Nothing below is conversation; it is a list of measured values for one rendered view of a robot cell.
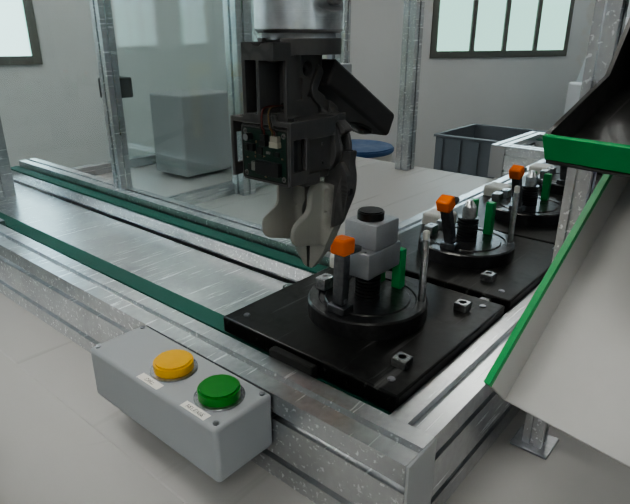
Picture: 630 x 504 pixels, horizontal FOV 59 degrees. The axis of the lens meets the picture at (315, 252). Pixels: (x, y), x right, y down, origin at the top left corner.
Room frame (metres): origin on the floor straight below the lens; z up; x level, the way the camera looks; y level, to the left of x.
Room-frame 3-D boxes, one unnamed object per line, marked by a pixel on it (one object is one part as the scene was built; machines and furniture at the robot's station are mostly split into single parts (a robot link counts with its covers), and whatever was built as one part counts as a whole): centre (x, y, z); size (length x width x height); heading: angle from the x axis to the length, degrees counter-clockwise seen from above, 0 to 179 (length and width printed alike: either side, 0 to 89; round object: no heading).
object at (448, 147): (2.55, -0.92, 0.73); 0.62 x 0.42 x 0.23; 50
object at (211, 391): (0.44, 0.09, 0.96); 0.04 x 0.04 x 0.02
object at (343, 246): (0.56, -0.03, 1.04); 0.04 x 0.02 x 0.08; 140
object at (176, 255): (0.80, 0.15, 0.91); 0.84 x 0.28 x 0.10; 50
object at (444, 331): (0.59, -0.06, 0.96); 0.24 x 0.24 x 0.02; 50
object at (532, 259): (0.79, -0.23, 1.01); 0.24 x 0.24 x 0.13; 50
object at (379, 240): (0.60, -0.07, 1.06); 0.08 x 0.04 x 0.07; 139
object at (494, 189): (0.97, -0.39, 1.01); 0.24 x 0.24 x 0.13; 50
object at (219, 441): (0.48, 0.14, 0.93); 0.21 x 0.07 x 0.06; 50
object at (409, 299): (0.59, -0.06, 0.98); 0.14 x 0.14 x 0.02
